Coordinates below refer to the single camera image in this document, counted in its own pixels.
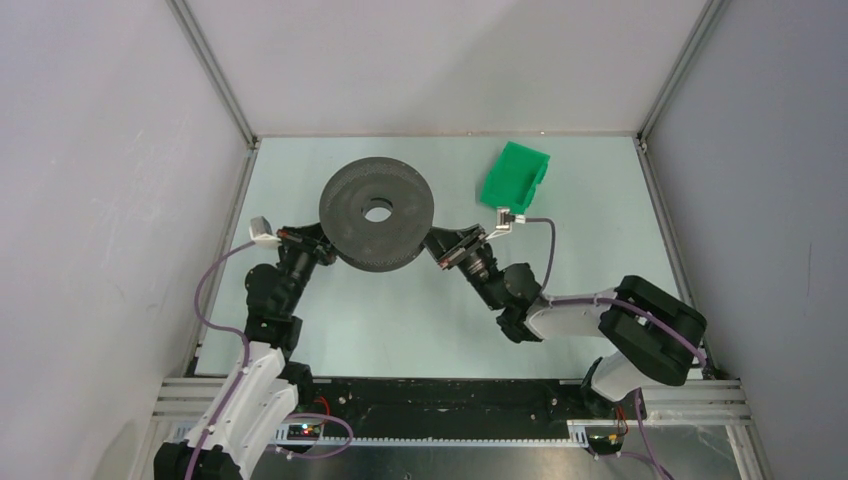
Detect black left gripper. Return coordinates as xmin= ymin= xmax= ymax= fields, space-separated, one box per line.
xmin=275 ymin=213 xmax=349 ymax=314

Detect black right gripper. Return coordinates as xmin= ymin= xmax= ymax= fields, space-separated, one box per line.
xmin=414 ymin=224 xmax=503 ymax=312

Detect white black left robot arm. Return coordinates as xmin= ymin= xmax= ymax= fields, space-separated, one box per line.
xmin=153 ymin=218 xmax=336 ymax=479

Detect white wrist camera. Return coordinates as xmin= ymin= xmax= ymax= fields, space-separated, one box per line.
xmin=249 ymin=216 xmax=282 ymax=249
xmin=486 ymin=207 xmax=526 ymax=240

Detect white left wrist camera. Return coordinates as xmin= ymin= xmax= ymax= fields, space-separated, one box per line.
xmin=249 ymin=216 xmax=282 ymax=249

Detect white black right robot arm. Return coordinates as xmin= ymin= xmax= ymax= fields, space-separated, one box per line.
xmin=423 ymin=226 xmax=708 ymax=418

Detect green plastic bin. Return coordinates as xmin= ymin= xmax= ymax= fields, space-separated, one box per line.
xmin=479 ymin=141 xmax=551 ymax=214

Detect black cable spool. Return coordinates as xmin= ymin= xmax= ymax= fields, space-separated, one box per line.
xmin=319 ymin=157 xmax=434 ymax=273

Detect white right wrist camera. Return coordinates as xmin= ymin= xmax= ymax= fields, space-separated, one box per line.
xmin=486 ymin=207 xmax=526 ymax=240

